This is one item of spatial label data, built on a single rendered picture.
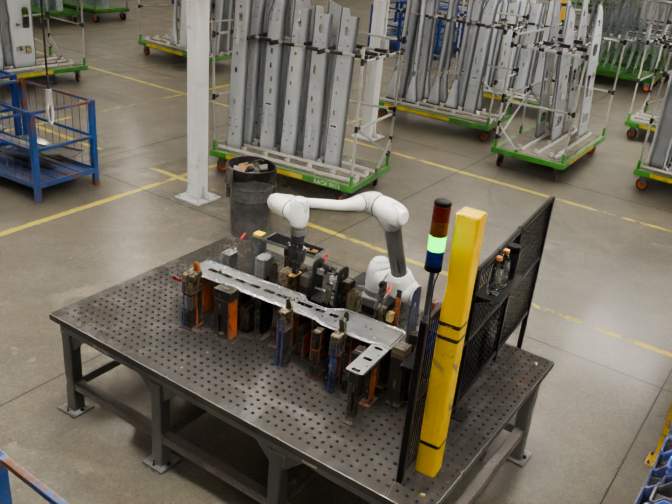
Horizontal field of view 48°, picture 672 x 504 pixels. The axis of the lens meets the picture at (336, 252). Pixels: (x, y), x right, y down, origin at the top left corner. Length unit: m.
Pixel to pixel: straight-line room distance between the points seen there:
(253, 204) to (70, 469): 3.36
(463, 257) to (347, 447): 1.19
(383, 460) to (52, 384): 2.56
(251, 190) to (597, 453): 3.79
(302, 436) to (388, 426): 0.45
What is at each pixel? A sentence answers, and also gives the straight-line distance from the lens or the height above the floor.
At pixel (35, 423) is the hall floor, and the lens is 5.09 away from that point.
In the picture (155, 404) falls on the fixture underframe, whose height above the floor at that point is 0.44.
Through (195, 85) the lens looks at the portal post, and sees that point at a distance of 7.86.
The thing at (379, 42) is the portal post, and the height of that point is 1.35.
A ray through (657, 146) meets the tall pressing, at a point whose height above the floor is 0.56.
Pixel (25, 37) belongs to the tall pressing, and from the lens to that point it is 12.79.
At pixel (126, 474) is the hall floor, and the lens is 4.64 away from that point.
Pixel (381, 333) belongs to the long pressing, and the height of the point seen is 1.00.
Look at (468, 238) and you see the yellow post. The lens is 3.00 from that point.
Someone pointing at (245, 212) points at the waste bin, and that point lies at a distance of 7.19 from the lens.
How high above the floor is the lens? 3.08
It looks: 25 degrees down
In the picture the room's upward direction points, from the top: 5 degrees clockwise
